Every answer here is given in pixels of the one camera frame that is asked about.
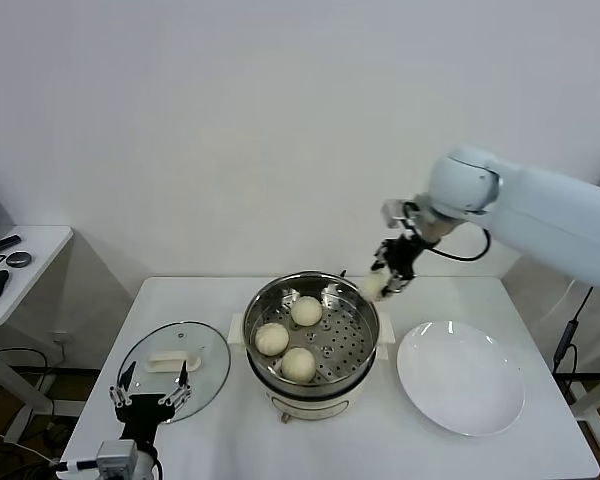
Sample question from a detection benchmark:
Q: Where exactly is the black cable with inline controller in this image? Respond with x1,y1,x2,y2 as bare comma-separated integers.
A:
551,287,594,374

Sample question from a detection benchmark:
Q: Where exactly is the stainless steel steamer basket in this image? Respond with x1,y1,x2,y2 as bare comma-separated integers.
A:
228,271,395,396

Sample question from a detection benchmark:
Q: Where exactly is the cream electric cooker pot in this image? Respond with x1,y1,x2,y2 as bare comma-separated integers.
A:
249,357,379,425

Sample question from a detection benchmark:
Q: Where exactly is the black floor cable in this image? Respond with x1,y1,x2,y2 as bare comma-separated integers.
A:
0,347,101,374

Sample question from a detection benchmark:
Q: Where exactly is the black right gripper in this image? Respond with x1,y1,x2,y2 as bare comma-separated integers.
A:
371,234,424,300

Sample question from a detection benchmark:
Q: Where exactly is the glass lid with cream handle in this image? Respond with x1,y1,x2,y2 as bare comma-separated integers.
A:
115,321,231,425

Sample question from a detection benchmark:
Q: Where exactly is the white side desk with label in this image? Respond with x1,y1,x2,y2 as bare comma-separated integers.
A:
572,369,600,451

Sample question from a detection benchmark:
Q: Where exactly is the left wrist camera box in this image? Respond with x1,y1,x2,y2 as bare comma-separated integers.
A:
95,439,139,474

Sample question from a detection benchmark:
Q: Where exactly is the white steamed baozi bun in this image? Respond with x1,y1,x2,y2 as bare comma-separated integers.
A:
290,294,324,327
280,346,317,385
360,272,389,301
254,322,290,357

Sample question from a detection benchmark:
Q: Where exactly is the white power strip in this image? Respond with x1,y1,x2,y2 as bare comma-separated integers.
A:
47,329,76,351

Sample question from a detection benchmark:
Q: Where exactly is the white side desk with devices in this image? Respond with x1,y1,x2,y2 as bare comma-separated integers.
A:
0,224,89,445

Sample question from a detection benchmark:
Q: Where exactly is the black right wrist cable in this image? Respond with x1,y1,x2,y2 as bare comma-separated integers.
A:
424,227,492,262

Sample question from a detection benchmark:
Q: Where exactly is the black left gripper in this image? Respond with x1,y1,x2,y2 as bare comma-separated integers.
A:
108,360,191,442

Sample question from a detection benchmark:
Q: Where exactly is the white round plate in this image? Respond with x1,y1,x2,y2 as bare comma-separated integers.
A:
395,319,525,437

